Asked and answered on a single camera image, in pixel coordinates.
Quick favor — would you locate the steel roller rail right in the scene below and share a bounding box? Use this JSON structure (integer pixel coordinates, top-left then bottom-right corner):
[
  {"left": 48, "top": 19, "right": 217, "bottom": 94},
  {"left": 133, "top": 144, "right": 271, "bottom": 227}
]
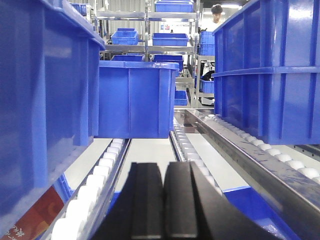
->
[{"left": 174, "top": 108, "right": 320, "bottom": 240}]

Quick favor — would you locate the metal storage shelf rack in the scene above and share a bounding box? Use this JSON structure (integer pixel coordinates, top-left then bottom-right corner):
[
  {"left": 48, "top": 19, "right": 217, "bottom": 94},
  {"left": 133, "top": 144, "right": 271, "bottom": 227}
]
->
[{"left": 96, "top": 0, "right": 201, "bottom": 108}]

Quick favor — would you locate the red label card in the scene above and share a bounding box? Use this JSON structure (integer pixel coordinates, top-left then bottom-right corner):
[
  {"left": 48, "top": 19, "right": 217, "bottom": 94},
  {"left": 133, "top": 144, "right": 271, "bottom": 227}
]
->
[{"left": 1, "top": 186, "right": 64, "bottom": 240}]

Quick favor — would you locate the stacked blue crates background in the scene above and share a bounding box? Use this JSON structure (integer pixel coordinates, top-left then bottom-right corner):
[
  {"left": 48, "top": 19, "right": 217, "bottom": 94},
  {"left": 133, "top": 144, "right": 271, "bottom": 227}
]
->
[{"left": 198, "top": 31, "right": 215, "bottom": 56}]

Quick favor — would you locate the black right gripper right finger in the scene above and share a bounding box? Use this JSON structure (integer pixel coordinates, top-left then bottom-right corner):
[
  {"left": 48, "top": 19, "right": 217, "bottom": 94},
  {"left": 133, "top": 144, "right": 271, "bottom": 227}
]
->
[{"left": 164, "top": 162, "right": 277, "bottom": 240}]

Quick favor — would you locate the blue bin near left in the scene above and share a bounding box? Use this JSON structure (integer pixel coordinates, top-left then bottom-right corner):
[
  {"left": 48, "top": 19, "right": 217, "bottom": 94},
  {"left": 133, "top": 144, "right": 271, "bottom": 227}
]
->
[{"left": 0, "top": 0, "right": 104, "bottom": 233}]

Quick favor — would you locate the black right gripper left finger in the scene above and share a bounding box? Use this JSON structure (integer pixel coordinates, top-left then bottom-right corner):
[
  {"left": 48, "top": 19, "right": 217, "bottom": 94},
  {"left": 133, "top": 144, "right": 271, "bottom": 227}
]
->
[{"left": 93, "top": 162, "right": 163, "bottom": 240}]

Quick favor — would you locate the blue bin on top shelf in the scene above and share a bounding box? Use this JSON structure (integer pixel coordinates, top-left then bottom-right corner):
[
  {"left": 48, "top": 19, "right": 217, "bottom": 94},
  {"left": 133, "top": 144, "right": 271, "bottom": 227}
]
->
[{"left": 154, "top": 0, "right": 194, "bottom": 13}]

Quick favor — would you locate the blue bin shelf middle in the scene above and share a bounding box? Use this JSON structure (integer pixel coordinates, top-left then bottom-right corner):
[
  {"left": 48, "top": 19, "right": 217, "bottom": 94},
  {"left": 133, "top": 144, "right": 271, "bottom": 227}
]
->
[{"left": 152, "top": 33, "right": 189, "bottom": 47}]

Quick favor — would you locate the blue bin shelf left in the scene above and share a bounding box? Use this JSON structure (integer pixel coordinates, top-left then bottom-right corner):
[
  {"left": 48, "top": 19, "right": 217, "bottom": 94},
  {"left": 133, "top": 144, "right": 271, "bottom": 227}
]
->
[{"left": 111, "top": 28, "right": 139, "bottom": 45}]

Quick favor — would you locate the blue plastic bin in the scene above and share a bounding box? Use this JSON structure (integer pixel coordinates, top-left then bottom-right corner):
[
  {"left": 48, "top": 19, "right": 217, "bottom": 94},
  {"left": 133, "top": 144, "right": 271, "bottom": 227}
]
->
[{"left": 96, "top": 60, "right": 179, "bottom": 139}]

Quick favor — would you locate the blue bin shelf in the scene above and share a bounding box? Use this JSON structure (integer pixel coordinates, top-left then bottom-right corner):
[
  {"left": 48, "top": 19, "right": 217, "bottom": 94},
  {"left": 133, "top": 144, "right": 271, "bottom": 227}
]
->
[
  {"left": 152, "top": 33, "right": 189, "bottom": 47},
  {"left": 111, "top": 28, "right": 139, "bottom": 45}
]

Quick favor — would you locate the white roller track middle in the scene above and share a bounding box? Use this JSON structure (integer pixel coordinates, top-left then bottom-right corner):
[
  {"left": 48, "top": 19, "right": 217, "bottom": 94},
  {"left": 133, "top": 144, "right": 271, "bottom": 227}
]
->
[{"left": 169, "top": 118, "right": 224, "bottom": 196}]

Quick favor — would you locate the stacked blue bin right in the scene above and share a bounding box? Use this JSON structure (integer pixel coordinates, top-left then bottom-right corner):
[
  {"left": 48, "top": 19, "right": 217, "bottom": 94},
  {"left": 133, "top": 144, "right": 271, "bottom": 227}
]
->
[{"left": 213, "top": 0, "right": 320, "bottom": 145}]

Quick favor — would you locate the blue bin below rollers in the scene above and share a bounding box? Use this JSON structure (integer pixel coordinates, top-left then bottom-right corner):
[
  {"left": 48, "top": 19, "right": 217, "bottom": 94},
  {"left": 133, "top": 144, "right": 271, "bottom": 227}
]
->
[{"left": 223, "top": 186, "right": 299, "bottom": 240}]

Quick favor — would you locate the person in white shirt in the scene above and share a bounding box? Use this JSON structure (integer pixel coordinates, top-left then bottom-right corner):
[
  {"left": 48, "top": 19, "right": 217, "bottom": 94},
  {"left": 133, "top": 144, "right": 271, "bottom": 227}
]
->
[{"left": 200, "top": 4, "right": 223, "bottom": 32}]

